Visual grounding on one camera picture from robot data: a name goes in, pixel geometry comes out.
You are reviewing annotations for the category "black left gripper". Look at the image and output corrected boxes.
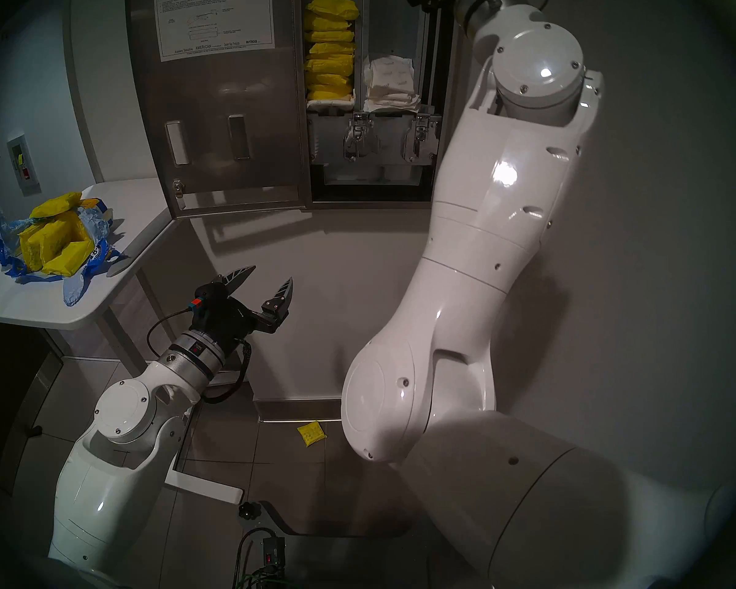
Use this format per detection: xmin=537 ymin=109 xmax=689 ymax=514
xmin=189 ymin=265 xmax=296 ymax=350

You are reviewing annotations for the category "stainless steel dispenser door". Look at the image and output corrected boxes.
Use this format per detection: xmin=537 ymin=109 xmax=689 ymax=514
xmin=126 ymin=0 xmax=312 ymax=219

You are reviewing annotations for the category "dark robot base platform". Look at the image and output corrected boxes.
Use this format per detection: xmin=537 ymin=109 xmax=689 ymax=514
xmin=261 ymin=501 xmax=433 ymax=589

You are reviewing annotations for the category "stainless steel dispenser cabinet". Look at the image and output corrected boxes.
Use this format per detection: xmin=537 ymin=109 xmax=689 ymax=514
xmin=294 ymin=0 xmax=470 ymax=210

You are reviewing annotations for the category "blue plastic pad bag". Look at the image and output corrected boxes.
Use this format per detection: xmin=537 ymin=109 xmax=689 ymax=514
xmin=0 ymin=196 xmax=126 ymax=306

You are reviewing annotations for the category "white instruction sheet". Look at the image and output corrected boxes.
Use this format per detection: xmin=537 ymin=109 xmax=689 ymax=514
xmin=153 ymin=0 xmax=275 ymax=62

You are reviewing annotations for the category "black power box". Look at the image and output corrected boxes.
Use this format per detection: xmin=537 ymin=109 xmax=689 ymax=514
xmin=263 ymin=536 xmax=286 ymax=579

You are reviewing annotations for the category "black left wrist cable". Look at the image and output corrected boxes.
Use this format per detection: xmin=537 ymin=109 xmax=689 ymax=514
xmin=146 ymin=307 xmax=253 ymax=406

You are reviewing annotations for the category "white pedestal table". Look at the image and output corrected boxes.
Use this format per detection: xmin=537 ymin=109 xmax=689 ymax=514
xmin=0 ymin=177 xmax=246 ymax=506

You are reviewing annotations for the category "black and green cable bundle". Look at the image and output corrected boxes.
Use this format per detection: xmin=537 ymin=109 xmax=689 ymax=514
xmin=232 ymin=526 xmax=283 ymax=589

